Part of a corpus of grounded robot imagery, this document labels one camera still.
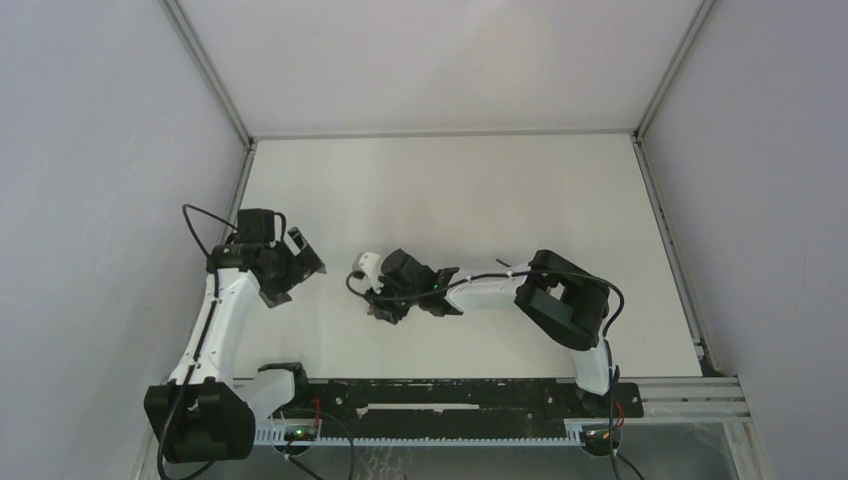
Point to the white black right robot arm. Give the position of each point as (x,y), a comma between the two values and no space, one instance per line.
(567,303)

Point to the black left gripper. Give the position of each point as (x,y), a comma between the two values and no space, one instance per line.
(305,263)

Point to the white slotted cable duct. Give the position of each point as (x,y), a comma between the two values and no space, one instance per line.
(279,435)

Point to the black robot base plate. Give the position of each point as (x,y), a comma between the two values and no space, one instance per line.
(442,406)

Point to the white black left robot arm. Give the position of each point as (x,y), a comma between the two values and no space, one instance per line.
(198,414)

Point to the metal elbow pipe fitting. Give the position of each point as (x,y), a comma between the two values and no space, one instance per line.
(381,312)

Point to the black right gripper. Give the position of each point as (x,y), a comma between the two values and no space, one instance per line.
(397,313)

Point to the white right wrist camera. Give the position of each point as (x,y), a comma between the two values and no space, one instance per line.
(368,264)

